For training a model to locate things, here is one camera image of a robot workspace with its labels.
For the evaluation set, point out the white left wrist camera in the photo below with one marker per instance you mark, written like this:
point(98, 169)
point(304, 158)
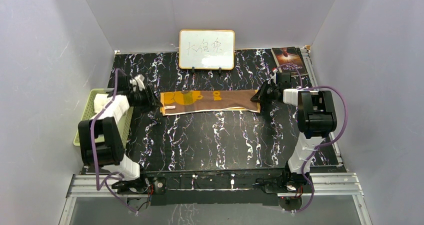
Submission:
point(138, 83)

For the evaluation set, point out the white towel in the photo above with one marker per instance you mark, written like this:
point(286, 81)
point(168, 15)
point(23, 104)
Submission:
point(100, 101)

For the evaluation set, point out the small framed whiteboard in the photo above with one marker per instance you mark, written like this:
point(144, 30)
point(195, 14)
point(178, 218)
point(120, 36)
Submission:
point(205, 49)

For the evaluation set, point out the aluminium base frame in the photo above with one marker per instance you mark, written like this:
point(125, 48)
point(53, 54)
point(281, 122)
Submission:
point(218, 199)

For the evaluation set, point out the brown and yellow cloth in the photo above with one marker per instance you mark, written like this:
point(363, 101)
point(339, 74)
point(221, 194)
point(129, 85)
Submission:
point(196, 101)

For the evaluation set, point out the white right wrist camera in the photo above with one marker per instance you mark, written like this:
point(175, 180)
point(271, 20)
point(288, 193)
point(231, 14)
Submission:
point(274, 78)

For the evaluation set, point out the dark paperback book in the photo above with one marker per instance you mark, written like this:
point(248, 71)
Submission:
point(289, 59)

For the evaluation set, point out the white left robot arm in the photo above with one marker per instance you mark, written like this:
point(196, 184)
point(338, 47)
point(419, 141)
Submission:
point(100, 139)

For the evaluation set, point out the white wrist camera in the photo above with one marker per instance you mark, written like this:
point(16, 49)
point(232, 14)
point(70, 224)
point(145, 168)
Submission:
point(138, 83)
point(274, 78)

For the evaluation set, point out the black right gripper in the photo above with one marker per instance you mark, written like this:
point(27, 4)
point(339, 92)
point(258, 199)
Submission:
point(260, 96)

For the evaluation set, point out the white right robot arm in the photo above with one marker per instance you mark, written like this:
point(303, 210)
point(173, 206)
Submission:
point(316, 116)

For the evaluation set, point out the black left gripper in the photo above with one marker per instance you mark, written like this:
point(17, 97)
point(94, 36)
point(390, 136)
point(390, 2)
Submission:
point(150, 97)

